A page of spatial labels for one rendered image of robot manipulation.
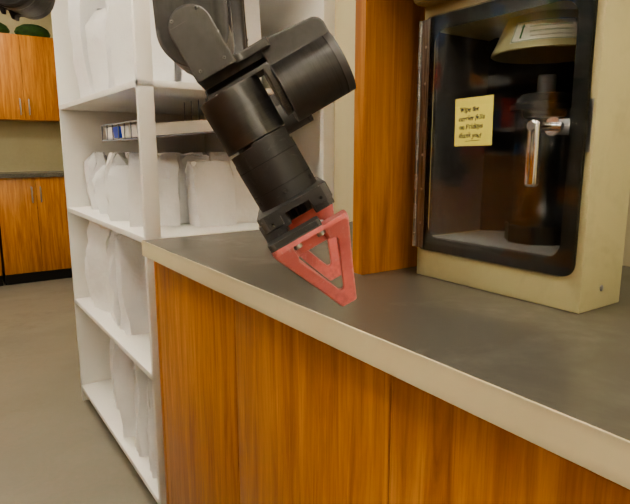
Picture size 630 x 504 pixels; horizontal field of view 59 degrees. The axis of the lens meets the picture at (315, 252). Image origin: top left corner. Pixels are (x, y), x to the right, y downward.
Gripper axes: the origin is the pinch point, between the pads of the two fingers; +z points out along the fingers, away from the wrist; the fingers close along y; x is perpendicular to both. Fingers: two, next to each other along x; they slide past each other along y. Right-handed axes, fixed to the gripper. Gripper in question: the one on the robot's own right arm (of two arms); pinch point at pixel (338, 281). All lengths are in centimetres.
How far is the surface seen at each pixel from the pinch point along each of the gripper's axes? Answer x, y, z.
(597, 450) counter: -11.8, -9.5, 21.2
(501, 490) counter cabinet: -3.9, 1.5, 29.1
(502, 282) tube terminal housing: -22.1, 33.5, 22.5
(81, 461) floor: 121, 150, 52
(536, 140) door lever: -32.1, 23.2, 2.9
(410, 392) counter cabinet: -0.7, 13.5, 20.6
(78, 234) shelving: 94, 206, -24
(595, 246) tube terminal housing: -33.5, 23.7, 20.5
